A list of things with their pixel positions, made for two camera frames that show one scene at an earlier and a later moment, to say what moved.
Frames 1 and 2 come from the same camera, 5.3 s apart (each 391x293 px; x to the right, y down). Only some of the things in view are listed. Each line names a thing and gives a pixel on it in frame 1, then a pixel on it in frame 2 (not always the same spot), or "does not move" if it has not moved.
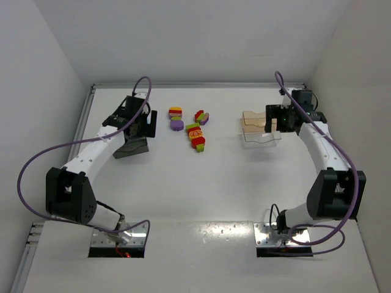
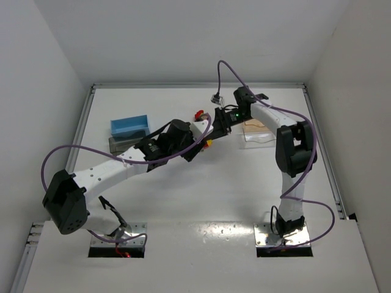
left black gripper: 151,123 -> 195,149
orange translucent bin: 254,122 does not move
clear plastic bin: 261,140 does not move
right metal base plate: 266,237 does not move
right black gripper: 271,118 -> 219,122
